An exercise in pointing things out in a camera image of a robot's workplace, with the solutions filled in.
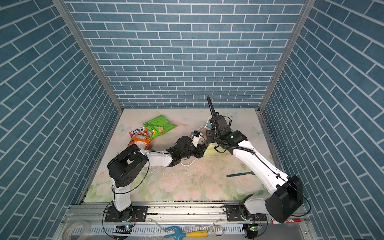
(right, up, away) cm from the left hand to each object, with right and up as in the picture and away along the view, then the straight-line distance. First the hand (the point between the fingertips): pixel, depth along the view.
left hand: (207, 148), depth 89 cm
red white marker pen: (+39, -32, -18) cm, 53 cm away
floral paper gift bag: (+1, 0, -8) cm, 8 cm away
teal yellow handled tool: (-15, -35, -21) cm, 44 cm away
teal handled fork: (+19, -15, -2) cm, 24 cm away
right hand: (0, +11, -9) cm, 14 cm away
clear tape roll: (-65, -34, -22) cm, 77 cm away
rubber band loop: (+2, -35, -21) cm, 41 cm away
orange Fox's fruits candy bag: (-45, +7, +10) cm, 46 cm away
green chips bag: (-33, +13, +11) cm, 37 cm away
